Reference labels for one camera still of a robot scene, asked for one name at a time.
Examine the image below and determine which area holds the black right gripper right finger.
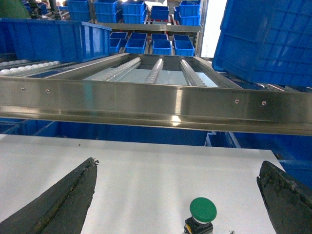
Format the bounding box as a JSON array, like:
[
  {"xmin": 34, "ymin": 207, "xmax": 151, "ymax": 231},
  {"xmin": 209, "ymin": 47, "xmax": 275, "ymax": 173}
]
[{"xmin": 256, "ymin": 161, "xmax": 312, "ymax": 234}]

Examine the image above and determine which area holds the large blue bin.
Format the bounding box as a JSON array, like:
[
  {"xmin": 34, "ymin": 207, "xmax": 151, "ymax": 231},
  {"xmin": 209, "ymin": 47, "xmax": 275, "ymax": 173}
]
[
  {"xmin": 212, "ymin": 0, "xmax": 312, "ymax": 86},
  {"xmin": 0, "ymin": 18, "xmax": 112, "ymax": 62}
]

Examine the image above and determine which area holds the large blue bin left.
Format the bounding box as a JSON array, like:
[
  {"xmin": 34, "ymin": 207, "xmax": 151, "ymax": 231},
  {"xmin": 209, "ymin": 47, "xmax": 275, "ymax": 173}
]
[{"xmin": 0, "ymin": 18, "xmax": 112, "ymax": 62}]

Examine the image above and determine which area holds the large blue bin right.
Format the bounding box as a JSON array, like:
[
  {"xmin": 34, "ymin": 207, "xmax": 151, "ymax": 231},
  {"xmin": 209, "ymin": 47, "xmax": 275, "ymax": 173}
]
[{"xmin": 212, "ymin": 0, "xmax": 312, "ymax": 86}]

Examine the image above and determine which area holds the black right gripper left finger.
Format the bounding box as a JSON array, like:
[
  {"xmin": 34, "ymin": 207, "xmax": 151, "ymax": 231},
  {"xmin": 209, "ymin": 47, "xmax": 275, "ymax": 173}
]
[{"xmin": 0, "ymin": 157, "xmax": 99, "ymax": 234}]

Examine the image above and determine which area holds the green push button switch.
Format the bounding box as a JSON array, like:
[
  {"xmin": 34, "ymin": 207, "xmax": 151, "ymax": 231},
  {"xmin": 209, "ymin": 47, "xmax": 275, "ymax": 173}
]
[{"xmin": 184, "ymin": 197, "xmax": 217, "ymax": 234}]

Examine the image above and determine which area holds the stainless steel roller shelf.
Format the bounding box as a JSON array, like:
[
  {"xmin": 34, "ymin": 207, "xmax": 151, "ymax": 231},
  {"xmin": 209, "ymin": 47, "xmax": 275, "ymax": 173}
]
[{"xmin": 0, "ymin": 53, "xmax": 312, "ymax": 136}]

